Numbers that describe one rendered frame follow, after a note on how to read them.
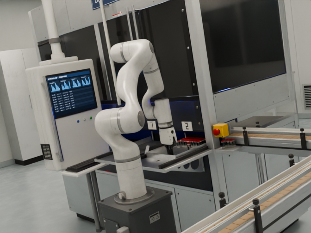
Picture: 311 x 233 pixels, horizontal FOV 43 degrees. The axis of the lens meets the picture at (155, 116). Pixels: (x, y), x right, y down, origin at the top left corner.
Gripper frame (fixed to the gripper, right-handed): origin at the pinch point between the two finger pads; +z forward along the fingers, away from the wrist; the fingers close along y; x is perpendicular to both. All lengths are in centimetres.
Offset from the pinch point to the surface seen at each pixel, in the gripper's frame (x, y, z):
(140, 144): -21, 54, 4
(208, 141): -24.0, -9.4, -0.4
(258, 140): -35, -37, 1
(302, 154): -35, -63, 7
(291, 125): -115, -12, 12
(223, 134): -23.9, -21.7, -5.3
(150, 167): 15.2, 1.8, 4.3
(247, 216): 53, -90, -1
